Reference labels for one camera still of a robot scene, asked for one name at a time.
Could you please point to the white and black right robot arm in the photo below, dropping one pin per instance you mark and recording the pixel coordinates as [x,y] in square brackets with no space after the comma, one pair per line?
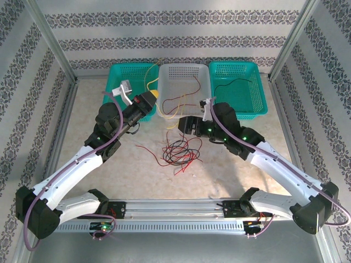
[282,175]

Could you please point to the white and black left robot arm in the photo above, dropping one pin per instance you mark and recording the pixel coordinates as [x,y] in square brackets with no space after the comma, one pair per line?
[76,172]

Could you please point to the teal plastic basket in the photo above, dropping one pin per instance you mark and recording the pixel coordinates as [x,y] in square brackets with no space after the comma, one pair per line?
[241,101]
[129,74]

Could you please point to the white plastic basket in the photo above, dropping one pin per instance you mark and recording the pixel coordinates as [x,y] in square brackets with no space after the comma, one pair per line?
[178,82]

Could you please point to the small circuit board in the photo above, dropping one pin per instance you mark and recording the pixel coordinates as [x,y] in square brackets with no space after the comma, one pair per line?
[102,227]
[253,224]

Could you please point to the grey sheet metal panel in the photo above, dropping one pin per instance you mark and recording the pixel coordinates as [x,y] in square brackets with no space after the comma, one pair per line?
[175,249]

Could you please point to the aluminium side rail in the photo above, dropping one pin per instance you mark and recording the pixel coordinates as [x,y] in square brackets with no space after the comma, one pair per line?
[67,109]
[283,109]

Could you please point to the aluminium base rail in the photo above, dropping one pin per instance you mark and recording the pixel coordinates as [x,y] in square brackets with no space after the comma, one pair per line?
[175,208]

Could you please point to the aluminium frame post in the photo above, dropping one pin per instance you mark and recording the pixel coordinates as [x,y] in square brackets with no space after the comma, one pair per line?
[294,41]
[54,41]

